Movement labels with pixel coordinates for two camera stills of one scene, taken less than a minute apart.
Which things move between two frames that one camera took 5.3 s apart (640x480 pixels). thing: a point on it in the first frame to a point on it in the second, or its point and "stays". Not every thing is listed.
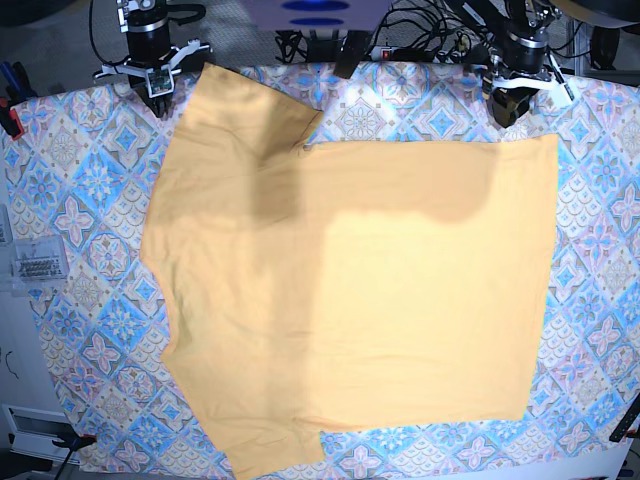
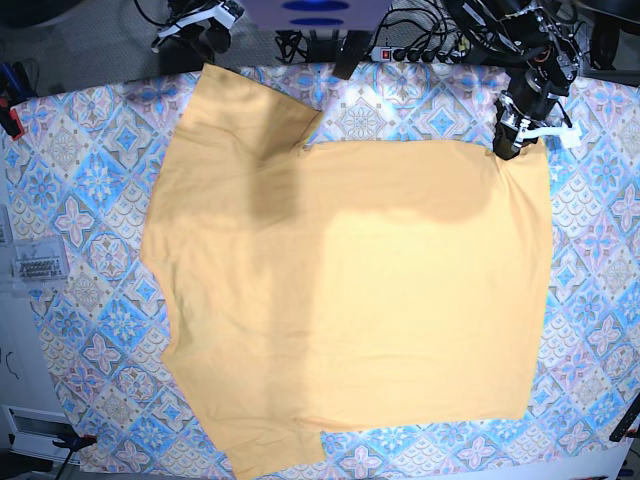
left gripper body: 150,48 to 212,22
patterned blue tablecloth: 86,152 stays
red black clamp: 10,119 stays
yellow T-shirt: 345,285 stays
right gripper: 524,66 to 527,111
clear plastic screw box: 40,259 stays
